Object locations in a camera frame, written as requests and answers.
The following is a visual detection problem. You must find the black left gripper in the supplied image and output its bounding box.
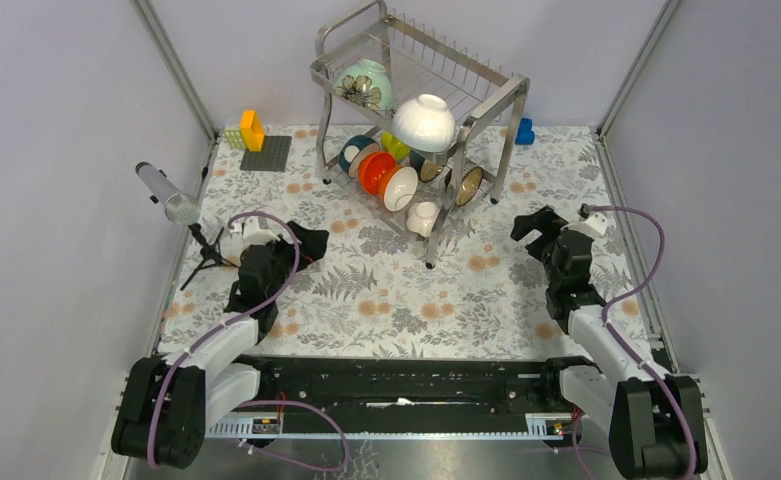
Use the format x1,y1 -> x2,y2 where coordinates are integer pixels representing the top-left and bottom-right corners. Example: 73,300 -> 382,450
256,222 -> 328,301

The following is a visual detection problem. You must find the brown rimmed tan bowl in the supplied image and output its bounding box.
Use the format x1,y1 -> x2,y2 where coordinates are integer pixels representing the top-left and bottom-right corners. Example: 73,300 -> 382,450
453,163 -> 485,207

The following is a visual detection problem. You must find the blue tan-inside bowl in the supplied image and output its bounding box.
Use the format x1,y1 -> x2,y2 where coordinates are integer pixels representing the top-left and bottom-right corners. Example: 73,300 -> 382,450
408,150 -> 444,183

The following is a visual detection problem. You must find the large white bowl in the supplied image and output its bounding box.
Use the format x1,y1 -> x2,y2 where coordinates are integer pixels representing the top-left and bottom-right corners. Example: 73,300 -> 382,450
391,94 -> 455,153

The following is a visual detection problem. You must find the mint green floral bowl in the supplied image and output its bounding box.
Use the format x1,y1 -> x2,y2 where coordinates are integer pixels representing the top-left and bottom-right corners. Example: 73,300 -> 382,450
333,58 -> 394,111

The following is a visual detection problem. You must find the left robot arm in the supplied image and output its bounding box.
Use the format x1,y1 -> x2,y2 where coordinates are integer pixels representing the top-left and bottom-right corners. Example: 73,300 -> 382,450
110,219 -> 330,469

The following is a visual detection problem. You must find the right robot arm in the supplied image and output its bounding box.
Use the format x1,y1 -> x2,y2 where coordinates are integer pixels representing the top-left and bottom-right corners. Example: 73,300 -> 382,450
510,204 -> 708,479

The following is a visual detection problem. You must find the steel two-tier dish rack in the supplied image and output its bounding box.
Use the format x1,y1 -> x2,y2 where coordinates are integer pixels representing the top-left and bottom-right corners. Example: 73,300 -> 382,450
310,1 -> 529,267

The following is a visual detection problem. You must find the floral table mat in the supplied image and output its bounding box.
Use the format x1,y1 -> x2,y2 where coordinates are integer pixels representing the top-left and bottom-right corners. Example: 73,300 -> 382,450
201,125 -> 609,360

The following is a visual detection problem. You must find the blue toy block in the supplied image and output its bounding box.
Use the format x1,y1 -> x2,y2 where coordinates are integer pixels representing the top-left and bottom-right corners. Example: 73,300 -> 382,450
515,117 -> 536,146

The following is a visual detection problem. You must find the grey building baseplate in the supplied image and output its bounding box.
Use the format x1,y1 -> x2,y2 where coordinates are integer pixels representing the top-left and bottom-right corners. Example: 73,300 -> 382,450
240,135 -> 292,172

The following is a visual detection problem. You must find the dark blue bowl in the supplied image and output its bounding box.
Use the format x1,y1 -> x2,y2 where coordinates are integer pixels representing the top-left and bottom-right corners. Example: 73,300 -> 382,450
338,135 -> 381,178

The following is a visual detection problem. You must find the orange bowl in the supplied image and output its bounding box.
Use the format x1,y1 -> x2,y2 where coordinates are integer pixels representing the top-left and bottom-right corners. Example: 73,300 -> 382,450
358,151 -> 396,195

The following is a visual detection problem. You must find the white orange-rimmed bowl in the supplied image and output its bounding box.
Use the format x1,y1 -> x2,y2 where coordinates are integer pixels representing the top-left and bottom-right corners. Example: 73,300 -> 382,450
378,165 -> 419,212

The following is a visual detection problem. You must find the black microphone tripod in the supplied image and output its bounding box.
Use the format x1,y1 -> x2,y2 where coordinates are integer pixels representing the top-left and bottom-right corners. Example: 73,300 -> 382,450
179,223 -> 238,291

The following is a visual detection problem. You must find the small white cup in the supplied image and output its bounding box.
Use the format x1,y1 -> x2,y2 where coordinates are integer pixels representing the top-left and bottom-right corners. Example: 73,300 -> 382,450
406,201 -> 440,238

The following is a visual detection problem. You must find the yellow-green bowl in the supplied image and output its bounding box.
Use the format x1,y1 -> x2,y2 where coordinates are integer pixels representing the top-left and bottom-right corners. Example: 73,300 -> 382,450
381,131 -> 411,164

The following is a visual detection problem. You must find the light green toy block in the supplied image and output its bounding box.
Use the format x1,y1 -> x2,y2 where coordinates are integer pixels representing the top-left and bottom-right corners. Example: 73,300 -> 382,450
222,129 -> 246,150

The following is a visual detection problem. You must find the orange toy block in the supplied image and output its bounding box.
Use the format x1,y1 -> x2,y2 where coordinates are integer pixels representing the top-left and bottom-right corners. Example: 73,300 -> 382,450
238,110 -> 265,152

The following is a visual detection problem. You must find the silver microphone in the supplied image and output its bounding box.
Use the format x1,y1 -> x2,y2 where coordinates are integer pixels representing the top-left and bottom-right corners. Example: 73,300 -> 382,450
135,162 -> 200,226

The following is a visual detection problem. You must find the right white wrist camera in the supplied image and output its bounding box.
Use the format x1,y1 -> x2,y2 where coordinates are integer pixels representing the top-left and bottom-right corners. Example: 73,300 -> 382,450
562,204 -> 610,238

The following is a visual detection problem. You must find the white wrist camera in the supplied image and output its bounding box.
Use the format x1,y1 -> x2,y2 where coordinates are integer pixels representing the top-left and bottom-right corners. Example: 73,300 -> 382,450
241,219 -> 279,246
562,204 -> 610,238

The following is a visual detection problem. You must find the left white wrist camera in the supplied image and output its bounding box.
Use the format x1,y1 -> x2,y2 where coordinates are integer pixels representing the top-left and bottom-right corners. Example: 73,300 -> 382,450
241,219 -> 279,246

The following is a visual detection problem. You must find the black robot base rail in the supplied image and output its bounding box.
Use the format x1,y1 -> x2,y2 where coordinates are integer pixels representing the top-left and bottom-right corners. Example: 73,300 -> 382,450
238,356 -> 591,437

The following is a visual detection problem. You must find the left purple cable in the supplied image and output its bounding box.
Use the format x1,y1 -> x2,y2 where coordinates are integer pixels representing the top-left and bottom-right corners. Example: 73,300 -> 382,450
146,211 -> 353,474

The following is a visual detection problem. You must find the purple cable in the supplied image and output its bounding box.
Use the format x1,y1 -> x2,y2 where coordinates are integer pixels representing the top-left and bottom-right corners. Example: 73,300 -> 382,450
146,211 -> 353,474
565,205 -> 699,480

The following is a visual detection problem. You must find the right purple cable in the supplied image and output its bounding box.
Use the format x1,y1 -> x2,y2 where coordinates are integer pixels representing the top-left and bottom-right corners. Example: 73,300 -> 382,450
565,205 -> 699,480

